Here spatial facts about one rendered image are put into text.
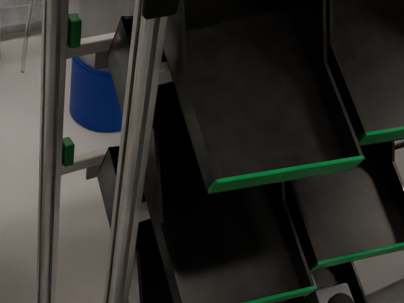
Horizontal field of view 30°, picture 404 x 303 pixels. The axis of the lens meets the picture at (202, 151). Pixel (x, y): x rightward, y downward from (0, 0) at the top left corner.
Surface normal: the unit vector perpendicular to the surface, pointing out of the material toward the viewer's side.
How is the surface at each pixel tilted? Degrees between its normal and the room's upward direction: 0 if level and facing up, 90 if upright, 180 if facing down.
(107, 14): 90
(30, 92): 0
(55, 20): 90
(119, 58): 90
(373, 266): 90
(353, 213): 25
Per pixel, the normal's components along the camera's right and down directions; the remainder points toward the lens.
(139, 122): 0.53, 0.60
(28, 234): 0.15, -0.76
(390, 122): 0.29, -0.43
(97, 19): -0.36, 0.55
